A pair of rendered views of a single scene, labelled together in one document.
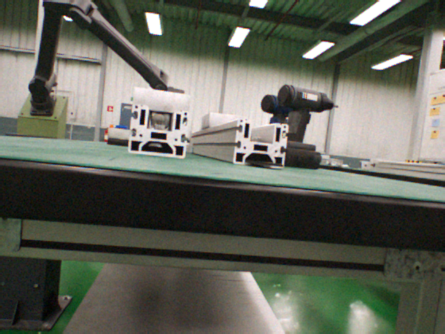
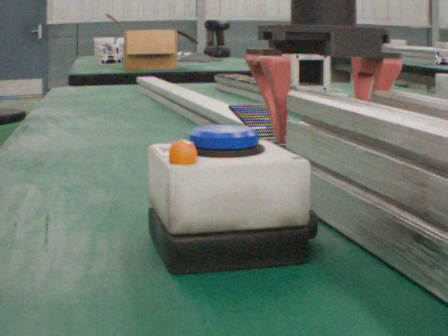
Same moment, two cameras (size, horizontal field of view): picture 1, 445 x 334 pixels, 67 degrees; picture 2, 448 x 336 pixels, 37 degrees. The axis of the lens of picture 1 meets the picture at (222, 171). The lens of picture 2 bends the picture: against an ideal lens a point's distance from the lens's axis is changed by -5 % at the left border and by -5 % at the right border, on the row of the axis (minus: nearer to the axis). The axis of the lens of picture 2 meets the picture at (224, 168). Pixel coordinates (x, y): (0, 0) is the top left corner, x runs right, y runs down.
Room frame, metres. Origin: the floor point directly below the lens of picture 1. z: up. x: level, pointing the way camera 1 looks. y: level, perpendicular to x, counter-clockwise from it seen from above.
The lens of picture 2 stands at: (0.83, 0.40, 0.91)
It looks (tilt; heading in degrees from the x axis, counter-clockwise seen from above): 11 degrees down; 358
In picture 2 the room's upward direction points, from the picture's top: straight up
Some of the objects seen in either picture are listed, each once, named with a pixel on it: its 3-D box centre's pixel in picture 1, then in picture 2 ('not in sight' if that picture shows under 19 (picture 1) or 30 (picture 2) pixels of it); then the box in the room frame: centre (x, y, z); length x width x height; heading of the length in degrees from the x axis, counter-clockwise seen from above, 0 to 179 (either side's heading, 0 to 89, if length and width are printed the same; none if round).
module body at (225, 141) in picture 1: (220, 144); not in sight; (1.03, 0.02, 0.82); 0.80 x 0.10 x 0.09; 12
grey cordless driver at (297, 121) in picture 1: (307, 129); not in sight; (0.96, -0.23, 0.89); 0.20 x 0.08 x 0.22; 116
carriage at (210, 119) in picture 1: (222, 127); not in sight; (1.03, 0.02, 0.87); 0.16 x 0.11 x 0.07; 12
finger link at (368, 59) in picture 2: not in sight; (350, 87); (1.44, 0.27, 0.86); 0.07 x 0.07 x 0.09; 11
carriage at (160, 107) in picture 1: (160, 111); not in sight; (0.75, 0.15, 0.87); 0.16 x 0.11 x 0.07; 12
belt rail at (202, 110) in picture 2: not in sight; (183, 100); (2.05, 0.42, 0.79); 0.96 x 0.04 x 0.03; 12
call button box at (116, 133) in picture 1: (122, 137); (237, 198); (1.24, 0.38, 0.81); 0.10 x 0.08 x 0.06; 102
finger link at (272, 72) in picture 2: not in sight; (295, 87); (1.43, 0.32, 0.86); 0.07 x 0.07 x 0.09; 11
